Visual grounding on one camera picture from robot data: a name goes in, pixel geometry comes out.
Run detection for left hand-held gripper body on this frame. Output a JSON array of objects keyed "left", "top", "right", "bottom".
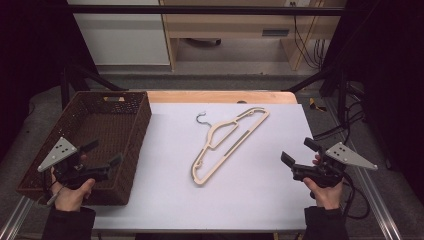
[{"left": 37, "top": 136, "right": 111, "bottom": 190}]

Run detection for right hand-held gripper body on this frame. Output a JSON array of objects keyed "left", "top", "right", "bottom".
[{"left": 291, "top": 141, "right": 379, "bottom": 189}]

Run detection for brown woven basket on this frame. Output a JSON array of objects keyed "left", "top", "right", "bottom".
[{"left": 16, "top": 90, "right": 153, "bottom": 206}]

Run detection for person's right hand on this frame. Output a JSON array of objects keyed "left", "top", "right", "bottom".
[{"left": 302, "top": 154, "right": 345, "bottom": 211}]

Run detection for person's left hand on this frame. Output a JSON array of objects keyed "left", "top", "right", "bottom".
[{"left": 49, "top": 154, "right": 97, "bottom": 213}]

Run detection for yellow and black tool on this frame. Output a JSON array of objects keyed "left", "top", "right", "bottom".
[{"left": 308, "top": 97, "right": 328, "bottom": 113}]

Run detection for white table mat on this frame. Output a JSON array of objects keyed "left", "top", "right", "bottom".
[{"left": 89, "top": 102, "right": 318, "bottom": 232}]

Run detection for black metal stand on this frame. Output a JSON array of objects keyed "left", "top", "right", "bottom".
[
  {"left": 283, "top": 63, "right": 350, "bottom": 125},
  {"left": 59, "top": 63, "right": 130, "bottom": 111}
]

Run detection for white cabinet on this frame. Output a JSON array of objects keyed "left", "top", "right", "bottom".
[{"left": 66, "top": 0, "right": 171, "bottom": 66}]

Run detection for light wooden desk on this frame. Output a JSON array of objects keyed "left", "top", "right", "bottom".
[{"left": 159, "top": 0, "right": 348, "bottom": 72}]

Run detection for grey left gripper cable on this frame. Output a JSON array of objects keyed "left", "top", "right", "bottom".
[{"left": 35, "top": 169, "right": 65, "bottom": 208}]

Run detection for black floor cables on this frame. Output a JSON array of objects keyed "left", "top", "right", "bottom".
[{"left": 312, "top": 99, "right": 366, "bottom": 142}]

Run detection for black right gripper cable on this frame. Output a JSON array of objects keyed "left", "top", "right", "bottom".
[{"left": 340, "top": 173, "right": 372, "bottom": 221}]

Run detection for silver metal rail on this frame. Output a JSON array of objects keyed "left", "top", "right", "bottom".
[
  {"left": 0, "top": 195, "right": 35, "bottom": 240},
  {"left": 324, "top": 99, "right": 404, "bottom": 240}
]

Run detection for black hanging cables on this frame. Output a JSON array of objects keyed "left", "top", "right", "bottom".
[{"left": 290, "top": 1, "right": 327, "bottom": 70}]

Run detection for black horizontal frame bar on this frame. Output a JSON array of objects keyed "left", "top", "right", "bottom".
[{"left": 49, "top": 4, "right": 348, "bottom": 17}]

